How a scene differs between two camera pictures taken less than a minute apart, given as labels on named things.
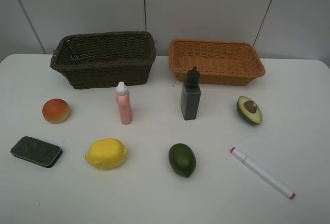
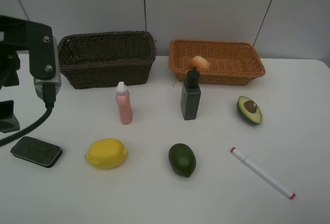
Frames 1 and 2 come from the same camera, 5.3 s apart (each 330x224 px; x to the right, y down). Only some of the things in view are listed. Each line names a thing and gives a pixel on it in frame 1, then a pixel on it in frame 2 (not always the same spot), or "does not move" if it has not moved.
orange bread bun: x=55 y=111 -> x=201 y=64
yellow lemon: x=106 y=154 does not move
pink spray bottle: x=123 y=99 does not move
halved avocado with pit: x=249 y=110 does not move
